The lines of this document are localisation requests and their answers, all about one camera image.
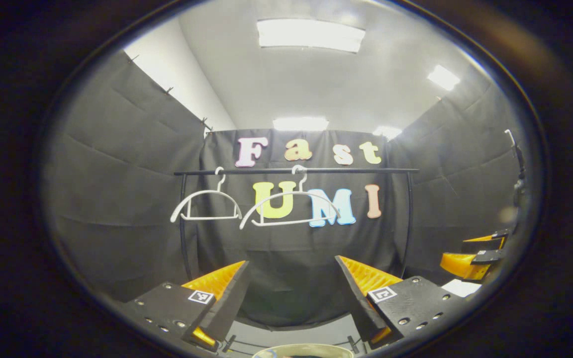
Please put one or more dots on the black metal clothes rack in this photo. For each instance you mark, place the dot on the black metal clothes rack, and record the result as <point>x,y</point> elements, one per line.
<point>356,170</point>

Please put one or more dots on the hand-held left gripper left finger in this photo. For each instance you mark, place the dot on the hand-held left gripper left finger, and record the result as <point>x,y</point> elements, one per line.
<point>227,298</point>

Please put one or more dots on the small ceiling light panel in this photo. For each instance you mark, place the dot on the small ceiling light panel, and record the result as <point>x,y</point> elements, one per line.
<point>443,77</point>

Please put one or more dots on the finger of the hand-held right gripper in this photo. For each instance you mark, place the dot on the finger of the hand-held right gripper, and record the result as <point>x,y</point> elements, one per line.
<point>485,243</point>
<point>460,264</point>

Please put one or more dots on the black stand pole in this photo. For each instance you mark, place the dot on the black stand pole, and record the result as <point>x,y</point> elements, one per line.
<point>519,186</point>

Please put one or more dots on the white flat panel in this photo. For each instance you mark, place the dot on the white flat panel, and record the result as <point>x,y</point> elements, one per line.
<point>460,288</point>

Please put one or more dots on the black backdrop cloth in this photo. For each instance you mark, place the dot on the black backdrop cloth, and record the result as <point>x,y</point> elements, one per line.
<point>117,199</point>

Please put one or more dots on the large ceiling light panel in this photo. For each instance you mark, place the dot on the large ceiling light panel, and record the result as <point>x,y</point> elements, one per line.
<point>311,36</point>

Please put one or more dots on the cream laundry hamper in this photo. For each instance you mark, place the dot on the cream laundry hamper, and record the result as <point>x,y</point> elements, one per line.
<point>306,351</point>

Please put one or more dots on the long ceiling light panel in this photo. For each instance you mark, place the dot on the long ceiling light panel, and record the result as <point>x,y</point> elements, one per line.
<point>300,124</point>

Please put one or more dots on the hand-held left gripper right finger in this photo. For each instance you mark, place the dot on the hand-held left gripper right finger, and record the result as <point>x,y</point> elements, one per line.
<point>358,303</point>

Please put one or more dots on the white plastic clothes hanger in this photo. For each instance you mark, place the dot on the white plastic clothes hanger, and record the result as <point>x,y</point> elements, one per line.
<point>207,192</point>
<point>291,194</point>

